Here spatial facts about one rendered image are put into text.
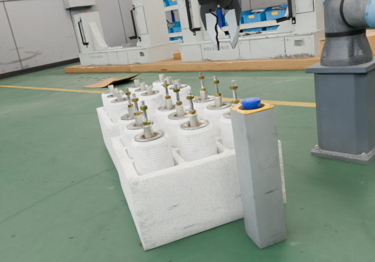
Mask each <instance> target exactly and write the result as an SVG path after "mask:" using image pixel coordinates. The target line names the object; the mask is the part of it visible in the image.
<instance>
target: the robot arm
mask: <svg viewBox="0 0 375 262"><path fill-rule="evenodd" d="M198 2H199V5H201V6H200V17H201V20H202V22H203V25H204V28H205V30H206V32H207V34H208V36H209V39H210V41H211V43H212V44H213V46H214V47H215V49H216V50H217V51H219V40H218V16H216V15H215V11H216V10H217V9H221V8H224V9H225V10H227V9H228V7H229V11H228V12H227V13H226V15H225V21H226V23H227V24H228V26H229V30H228V32H229V34H230V44H231V46H232V49H234V48H235V47H236V45H237V42H238V38H239V32H240V30H241V27H240V23H239V21H240V18H241V13H242V6H241V0H198ZM323 6H324V28H325V42H324V46H323V50H322V52H321V56H320V64H321V65H322V66H351V65H359V64H364V63H367V62H370V61H372V60H373V51H372V49H371V46H370V44H369V41H368V39H367V35H366V28H375V0H323Z"/></svg>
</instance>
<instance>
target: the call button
mask: <svg viewBox="0 0 375 262"><path fill-rule="evenodd" d="M260 103H261V99H260V98H257V97H251V98H245V99H243V100H242V101H241V105H243V107H244V108H247V109H250V108H256V107H258V106H259V104H260Z"/></svg>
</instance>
